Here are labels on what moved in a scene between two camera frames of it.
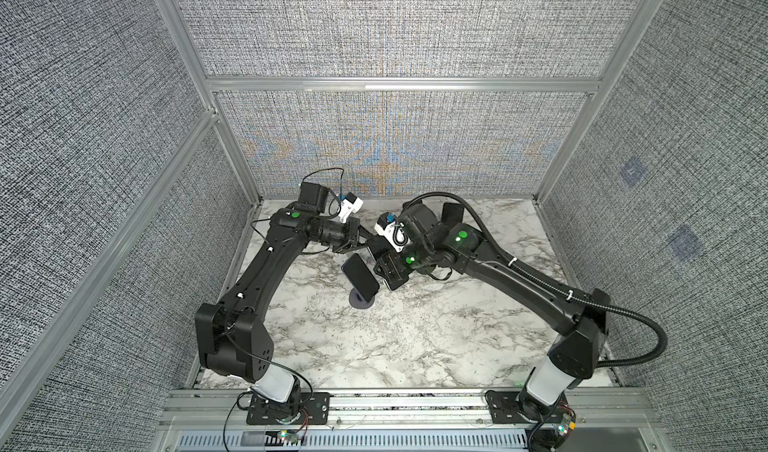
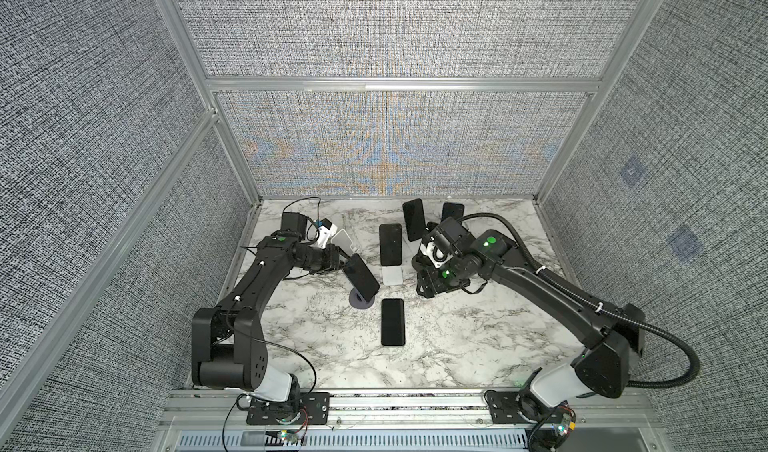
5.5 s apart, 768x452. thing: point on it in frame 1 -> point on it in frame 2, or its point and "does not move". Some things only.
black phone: [360, 276] does not move
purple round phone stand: [358, 301] does not move
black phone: [379, 245] -> [392, 322]
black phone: [452, 214] does not move
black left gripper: [352, 232] -> [332, 259]
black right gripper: [390, 262] -> [429, 282]
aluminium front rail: [217, 420] does not move
